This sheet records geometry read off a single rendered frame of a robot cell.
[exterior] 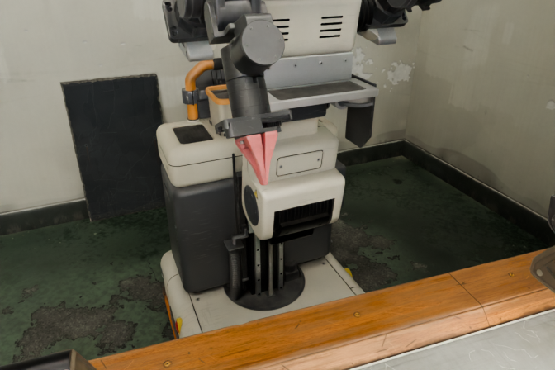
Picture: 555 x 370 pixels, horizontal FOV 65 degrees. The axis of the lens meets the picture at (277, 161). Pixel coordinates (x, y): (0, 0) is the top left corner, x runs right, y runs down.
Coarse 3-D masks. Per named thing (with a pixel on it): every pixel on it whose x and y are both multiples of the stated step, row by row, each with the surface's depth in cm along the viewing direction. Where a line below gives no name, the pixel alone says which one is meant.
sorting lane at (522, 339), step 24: (552, 312) 74; (480, 336) 70; (504, 336) 70; (528, 336) 70; (552, 336) 70; (384, 360) 65; (408, 360) 65; (432, 360) 65; (456, 360) 65; (480, 360) 65; (504, 360) 65; (528, 360) 65; (552, 360) 65
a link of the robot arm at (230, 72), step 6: (222, 48) 61; (228, 48) 61; (222, 54) 62; (228, 54) 61; (222, 60) 62; (228, 60) 61; (228, 66) 61; (234, 66) 60; (228, 72) 61; (234, 72) 61; (228, 78) 61; (234, 78) 61; (246, 78) 61; (252, 78) 62
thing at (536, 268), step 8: (552, 248) 35; (536, 256) 37; (544, 256) 36; (552, 256) 35; (536, 264) 37; (544, 264) 36; (552, 264) 36; (536, 272) 37; (544, 272) 36; (552, 272) 36; (544, 280) 36; (552, 280) 36; (552, 288) 36
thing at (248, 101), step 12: (228, 84) 62; (240, 84) 60; (252, 84) 60; (264, 84) 62; (240, 96) 60; (252, 96) 60; (264, 96) 62; (240, 108) 61; (252, 108) 60; (264, 108) 61; (228, 120) 59; (240, 120) 59; (264, 120) 61; (276, 120) 62; (288, 120) 63; (216, 132) 63
